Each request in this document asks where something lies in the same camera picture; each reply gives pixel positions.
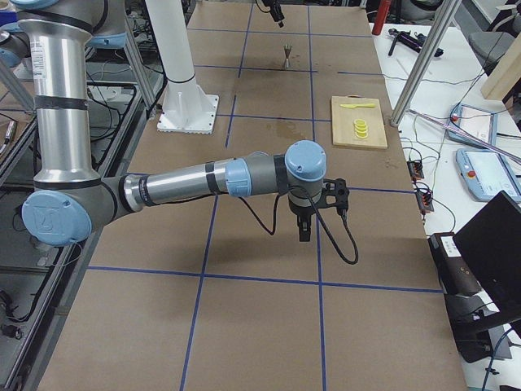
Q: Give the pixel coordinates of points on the bamboo cutting board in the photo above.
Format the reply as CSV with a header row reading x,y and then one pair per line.
x,y
343,129

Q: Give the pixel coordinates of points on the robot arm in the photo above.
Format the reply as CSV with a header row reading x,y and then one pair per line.
x,y
71,200

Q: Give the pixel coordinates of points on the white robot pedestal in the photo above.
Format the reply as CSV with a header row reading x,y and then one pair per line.
x,y
185,108

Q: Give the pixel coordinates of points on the grey office chair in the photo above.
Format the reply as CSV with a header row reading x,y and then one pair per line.
x,y
476,43

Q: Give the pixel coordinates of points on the right teach pendant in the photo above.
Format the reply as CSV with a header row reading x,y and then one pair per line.
x,y
487,173

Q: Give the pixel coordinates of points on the left teach pendant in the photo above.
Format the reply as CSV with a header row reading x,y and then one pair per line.
x,y
477,122

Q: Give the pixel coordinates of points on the black monitor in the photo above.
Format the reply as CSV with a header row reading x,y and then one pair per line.
x,y
490,245

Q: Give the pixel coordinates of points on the yellow plastic knife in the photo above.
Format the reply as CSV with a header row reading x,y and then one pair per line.
x,y
357,105

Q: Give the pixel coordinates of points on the steel jigger cup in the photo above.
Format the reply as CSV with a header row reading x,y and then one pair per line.
x,y
287,52

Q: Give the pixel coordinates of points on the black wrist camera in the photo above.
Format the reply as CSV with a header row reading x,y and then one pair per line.
x,y
334,194

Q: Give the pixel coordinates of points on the teach pendant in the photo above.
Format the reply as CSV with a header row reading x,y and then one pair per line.
x,y
487,173
477,122

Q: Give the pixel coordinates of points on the aluminium frame post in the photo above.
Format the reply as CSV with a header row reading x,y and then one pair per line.
x,y
436,34

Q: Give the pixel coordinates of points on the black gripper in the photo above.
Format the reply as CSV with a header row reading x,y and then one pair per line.
x,y
301,215
272,6

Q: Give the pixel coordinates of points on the red cylinder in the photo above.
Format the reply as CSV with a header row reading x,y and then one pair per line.
x,y
381,16

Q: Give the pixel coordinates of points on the black tripod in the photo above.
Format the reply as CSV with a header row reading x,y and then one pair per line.
x,y
414,41

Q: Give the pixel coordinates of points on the slanted metal rod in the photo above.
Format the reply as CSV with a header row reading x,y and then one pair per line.
x,y
465,134

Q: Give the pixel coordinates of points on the black box with label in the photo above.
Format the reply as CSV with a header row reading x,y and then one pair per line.
x,y
455,274

